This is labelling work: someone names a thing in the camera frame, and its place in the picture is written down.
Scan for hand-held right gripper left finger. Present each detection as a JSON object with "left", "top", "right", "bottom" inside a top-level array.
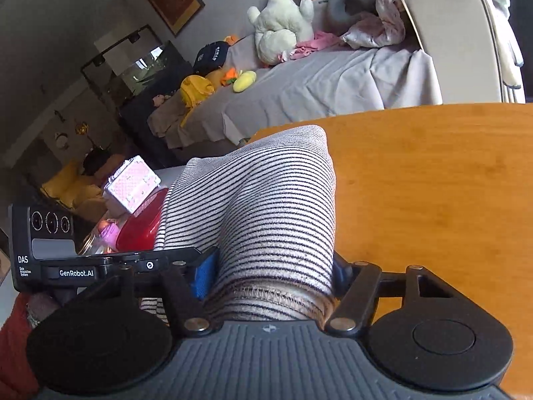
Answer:
[{"left": 62, "top": 251, "right": 218, "bottom": 338}]

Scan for person's left hand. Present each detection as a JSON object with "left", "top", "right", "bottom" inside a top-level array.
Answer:
[{"left": 25, "top": 292, "right": 63, "bottom": 328}]

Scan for glass aquarium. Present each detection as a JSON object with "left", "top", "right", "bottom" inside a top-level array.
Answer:
[{"left": 81, "top": 25, "right": 186, "bottom": 105}]

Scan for red plastic container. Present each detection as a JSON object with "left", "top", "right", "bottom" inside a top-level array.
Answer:
[{"left": 117, "top": 187, "right": 170, "bottom": 253}]

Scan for white plush duck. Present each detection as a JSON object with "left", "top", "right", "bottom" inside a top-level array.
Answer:
[{"left": 248, "top": 0, "right": 314, "bottom": 66}]

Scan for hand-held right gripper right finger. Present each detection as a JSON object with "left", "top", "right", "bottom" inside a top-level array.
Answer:
[{"left": 326, "top": 253, "right": 465, "bottom": 336}]

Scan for grey striped pants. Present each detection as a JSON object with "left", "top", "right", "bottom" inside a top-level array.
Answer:
[{"left": 139, "top": 125, "right": 338, "bottom": 326}]

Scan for yellow armchair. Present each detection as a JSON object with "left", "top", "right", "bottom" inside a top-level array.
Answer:
[{"left": 39, "top": 162, "right": 106, "bottom": 214}]

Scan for brown blanket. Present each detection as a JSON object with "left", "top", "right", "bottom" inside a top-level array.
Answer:
[{"left": 148, "top": 100, "right": 189, "bottom": 139}]

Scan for pink cloth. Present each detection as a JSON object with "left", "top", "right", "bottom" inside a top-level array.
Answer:
[{"left": 283, "top": 31, "right": 346, "bottom": 61}]

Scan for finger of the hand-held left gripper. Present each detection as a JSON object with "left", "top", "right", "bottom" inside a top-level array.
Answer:
[{"left": 110, "top": 247, "right": 203, "bottom": 275}]

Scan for grey neck pillow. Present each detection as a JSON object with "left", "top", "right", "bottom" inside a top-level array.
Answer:
[{"left": 327, "top": 0, "right": 381, "bottom": 30}]

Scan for pale floral blanket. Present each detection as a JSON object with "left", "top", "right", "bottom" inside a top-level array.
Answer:
[{"left": 341, "top": 0, "right": 407, "bottom": 49}]

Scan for yellow plush toy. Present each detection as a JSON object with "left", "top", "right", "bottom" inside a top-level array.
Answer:
[{"left": 232, "top": 71, "right": 258, "bottom": 93}]

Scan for pink quilted case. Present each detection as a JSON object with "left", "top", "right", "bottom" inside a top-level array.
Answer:
[{"left": 103, "top": 155, "right": 162, "bottom": 216}]

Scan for black cap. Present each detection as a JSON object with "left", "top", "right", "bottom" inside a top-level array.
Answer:
[{"left": 193, "top": 41, "right": 230, "bottom": 75}]

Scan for yellow bag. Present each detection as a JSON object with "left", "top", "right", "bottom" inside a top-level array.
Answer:
[{"left": 180, "top": 74, "right": 216, "bottom": 128}]

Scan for person's left forearm red sleeve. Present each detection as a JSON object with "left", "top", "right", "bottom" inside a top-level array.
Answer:
[{"left": 0, "top": 294, "right": 41, "bottom": 389}]

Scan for sofa with grey cover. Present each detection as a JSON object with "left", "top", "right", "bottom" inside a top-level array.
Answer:
[{"left": 148, "top": 21, "right": 444, "bottom": 151}]

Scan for black cabinet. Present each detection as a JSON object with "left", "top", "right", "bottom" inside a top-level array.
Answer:
[{"left": 119, "top": 62, "right": 196, "bottom": 168}]

